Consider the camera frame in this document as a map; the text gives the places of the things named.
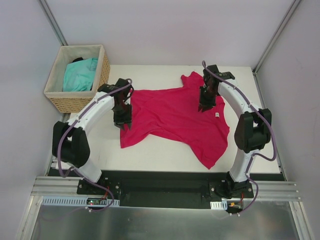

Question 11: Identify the right white cable duct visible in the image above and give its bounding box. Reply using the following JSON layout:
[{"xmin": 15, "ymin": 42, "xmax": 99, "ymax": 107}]
[{"xmin": 210, "ymin": 200, "xmax": 228, "ymax": 211}]

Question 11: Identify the left aluminium frame post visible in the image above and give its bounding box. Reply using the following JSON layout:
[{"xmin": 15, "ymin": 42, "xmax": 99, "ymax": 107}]
[{"xmin": 37, "ymin": 0, "xmax": 68, "ymax": 46}]

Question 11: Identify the front aluminium rail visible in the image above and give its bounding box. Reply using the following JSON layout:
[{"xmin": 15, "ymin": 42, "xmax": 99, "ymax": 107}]
[{"xmin": 31, "ymin": 176, "xmax": 302, "ymax": 202}]

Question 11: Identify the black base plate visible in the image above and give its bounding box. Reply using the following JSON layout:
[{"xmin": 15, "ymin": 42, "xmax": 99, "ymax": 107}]
[{"xmin": 48, "ymin": 169, "xmax": 285, "ymax": 210}]

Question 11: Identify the right aluminium frame post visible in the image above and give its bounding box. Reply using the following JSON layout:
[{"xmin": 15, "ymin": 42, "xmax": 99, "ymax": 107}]
[{"xmin": 251, "ymin": 0, "xmax": 303, "ymax": 76}]

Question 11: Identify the white cable duct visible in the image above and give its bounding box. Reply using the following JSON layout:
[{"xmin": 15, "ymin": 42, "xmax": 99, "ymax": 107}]
[
  {"xmin": 210, "ymin": 200, "xmax": 228, "ymax": 211},
  {"xmin": 41, "ymin": 196, "xmax": 120, "ymax": 208}
]

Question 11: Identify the pink t shirt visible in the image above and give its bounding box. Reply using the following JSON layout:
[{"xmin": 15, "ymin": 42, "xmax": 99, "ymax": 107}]
[{"xmin": 120, "ymin": 71, "xmax": 230, "ymax": 169}]

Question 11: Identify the teal t shirt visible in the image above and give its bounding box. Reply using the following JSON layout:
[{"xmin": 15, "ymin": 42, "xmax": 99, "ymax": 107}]
[{"xmin": 62, "ymin": 57, "xmax": 98, "ymax": 92}]

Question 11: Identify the aluminium frame post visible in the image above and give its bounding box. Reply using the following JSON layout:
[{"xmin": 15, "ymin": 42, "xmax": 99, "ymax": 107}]
[
  {"xmin": 251, "ymin": 0, "xmax": 303, "ymax": 76},
  {"xmin": 37, "ymin": 0, "xmax": 68, "ymax": 46}
]

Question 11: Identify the wicker basket with liner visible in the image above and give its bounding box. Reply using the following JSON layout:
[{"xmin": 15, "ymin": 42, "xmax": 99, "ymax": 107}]
[{"xmin": 44, "ymin": 44, "xmax": 111, "ymax": 114}]

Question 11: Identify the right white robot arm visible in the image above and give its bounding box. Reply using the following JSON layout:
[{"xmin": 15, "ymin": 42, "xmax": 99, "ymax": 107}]
[{"xmin": 198, "ymin": 62, "xmax": 274, "ymax": 199}]

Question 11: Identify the black garment in basket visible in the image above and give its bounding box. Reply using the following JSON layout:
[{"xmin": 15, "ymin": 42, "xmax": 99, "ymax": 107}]
[{"xmin": 71, "ymin": 57, "xmax": 84, "ymax": 63}]

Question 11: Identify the left white cable duct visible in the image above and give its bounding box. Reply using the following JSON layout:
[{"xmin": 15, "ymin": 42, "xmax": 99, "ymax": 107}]
[{"xmin": 41, "ymin": 196, "xmax": 120, "ymax": 208}]

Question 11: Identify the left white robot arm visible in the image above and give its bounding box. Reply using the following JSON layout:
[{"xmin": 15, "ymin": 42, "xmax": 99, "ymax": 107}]
[{"xmin": 52, "ymin": 78, "xmax": 134, "ymax": 195}]

